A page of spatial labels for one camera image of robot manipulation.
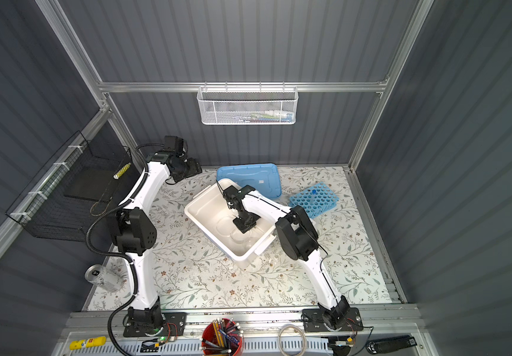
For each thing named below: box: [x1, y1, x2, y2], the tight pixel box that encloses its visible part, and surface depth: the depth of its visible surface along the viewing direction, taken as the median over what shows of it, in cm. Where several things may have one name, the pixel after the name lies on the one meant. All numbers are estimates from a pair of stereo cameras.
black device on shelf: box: [365, 335, 418, 355], surface depth 69 cm
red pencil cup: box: [201, 318, 244, 356], surface depth 62 cm
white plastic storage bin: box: [184, 178, 277, 268], surface depth 91 cm
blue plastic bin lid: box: [216, 163, 282, 199], surface depth 121 cm
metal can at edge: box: [84, 264, 123, 293], surface depth 74 cm
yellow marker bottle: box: [69, 335, 107, 351], surface depth 71 cm
